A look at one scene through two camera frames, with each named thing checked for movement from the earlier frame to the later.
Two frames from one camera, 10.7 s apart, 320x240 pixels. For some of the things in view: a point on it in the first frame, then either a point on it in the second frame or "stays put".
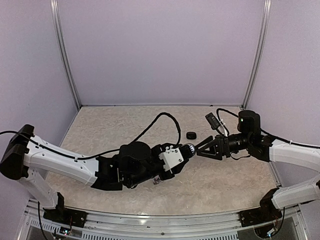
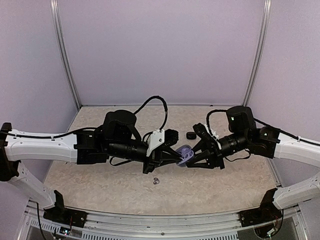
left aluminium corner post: [56, 16] stays put
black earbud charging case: [191, 135] stays put
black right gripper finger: [212, 149] → [206, 165]
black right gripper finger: [207, 140] stays put
